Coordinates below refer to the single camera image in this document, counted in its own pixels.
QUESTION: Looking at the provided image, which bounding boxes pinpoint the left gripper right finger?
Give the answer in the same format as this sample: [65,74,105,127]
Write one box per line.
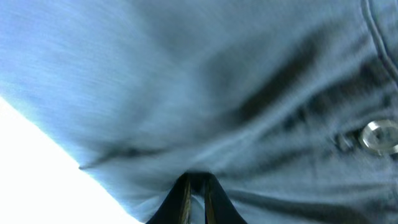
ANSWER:
[204,174,247,224]

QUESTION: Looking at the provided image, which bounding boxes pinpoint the dark blue shorts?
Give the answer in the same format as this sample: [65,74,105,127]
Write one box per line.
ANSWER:
[1,0,397,223]

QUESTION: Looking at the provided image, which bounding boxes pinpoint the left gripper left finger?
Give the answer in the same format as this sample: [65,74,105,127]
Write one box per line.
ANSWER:
[146,174,192,224]

